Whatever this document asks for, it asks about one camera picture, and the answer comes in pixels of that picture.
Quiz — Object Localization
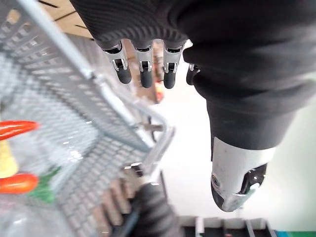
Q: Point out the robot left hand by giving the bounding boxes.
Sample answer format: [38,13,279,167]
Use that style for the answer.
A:
[69,0,316,213]

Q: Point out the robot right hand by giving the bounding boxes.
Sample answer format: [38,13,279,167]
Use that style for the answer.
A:
[131,182,185,237]

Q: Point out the dark metal rack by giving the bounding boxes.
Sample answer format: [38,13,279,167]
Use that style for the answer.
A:
[177,216,279,237]

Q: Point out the pale yellow vegetable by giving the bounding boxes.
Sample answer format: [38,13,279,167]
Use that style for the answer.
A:
[0,140,19,179]

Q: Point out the teal object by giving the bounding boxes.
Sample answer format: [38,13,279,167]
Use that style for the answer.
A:
[275,230,316,237]

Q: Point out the white plastic shopping basket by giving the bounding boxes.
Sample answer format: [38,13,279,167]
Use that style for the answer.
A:
[0,0,176,237]

